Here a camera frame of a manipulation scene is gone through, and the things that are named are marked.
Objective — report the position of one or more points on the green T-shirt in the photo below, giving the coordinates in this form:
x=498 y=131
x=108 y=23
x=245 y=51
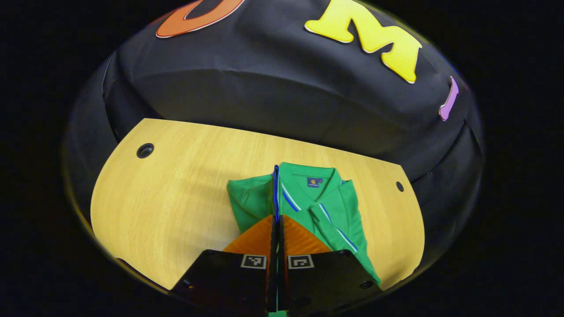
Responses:
x=321 y=207

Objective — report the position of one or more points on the black backdrop cloth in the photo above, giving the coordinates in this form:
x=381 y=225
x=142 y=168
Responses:
x=282 y=88

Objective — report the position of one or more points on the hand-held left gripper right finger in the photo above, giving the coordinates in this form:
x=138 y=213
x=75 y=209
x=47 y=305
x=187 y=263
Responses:
x=284 y=286

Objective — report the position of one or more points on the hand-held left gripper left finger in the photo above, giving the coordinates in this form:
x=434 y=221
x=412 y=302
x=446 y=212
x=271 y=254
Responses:
x=272 y=286

